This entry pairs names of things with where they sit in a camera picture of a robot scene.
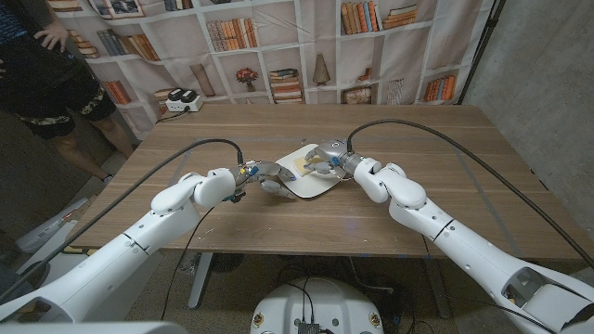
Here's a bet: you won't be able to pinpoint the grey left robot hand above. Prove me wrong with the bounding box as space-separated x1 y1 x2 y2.
229 160 299 202

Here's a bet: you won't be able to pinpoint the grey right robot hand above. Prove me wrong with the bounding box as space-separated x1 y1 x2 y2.
303 138 368 180

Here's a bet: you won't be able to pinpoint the white square paper plate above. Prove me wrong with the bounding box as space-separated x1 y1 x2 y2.
274 143 344 199

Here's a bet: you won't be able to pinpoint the white power strip black adapters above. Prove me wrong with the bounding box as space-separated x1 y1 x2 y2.
164 87 205 113

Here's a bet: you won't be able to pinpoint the printed bookshelf backdrop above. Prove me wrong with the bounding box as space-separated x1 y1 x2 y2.
45 0 496 138

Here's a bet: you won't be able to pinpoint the grey table leg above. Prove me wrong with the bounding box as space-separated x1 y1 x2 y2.
422 258 454 320
187 252 214 310

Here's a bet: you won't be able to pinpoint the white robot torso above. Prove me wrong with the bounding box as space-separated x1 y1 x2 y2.
249 276 385 334

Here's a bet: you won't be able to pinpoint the black backdrop stand pole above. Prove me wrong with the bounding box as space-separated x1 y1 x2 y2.
457 0 507 106

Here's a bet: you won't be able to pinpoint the white floor panel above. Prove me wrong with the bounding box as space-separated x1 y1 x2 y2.
27 221 94 279

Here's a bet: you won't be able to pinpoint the long white floor device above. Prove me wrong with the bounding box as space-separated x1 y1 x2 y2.
16 198 89 254

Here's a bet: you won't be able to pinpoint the person in black shirt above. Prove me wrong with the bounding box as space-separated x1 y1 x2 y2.
0 0 136 185

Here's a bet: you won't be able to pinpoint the person in jeans dark shoes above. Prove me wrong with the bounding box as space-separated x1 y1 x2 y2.
0 262 39 302

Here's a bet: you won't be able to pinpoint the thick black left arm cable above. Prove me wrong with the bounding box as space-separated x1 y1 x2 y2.
0 137 245 302

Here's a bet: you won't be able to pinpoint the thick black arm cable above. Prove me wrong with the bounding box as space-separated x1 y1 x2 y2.
345 118 594 270
0 137 245 302

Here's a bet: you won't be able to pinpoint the black power strip cable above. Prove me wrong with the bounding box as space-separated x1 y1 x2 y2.
155 107 190 125

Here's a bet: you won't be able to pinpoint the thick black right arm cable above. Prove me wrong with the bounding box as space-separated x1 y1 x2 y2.
345 118 594 270

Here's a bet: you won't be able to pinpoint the grey floor cable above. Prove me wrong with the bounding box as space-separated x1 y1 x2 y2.
347 256 395 294

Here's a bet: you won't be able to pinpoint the black torso cable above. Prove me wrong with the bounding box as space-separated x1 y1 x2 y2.
282 276 316 324

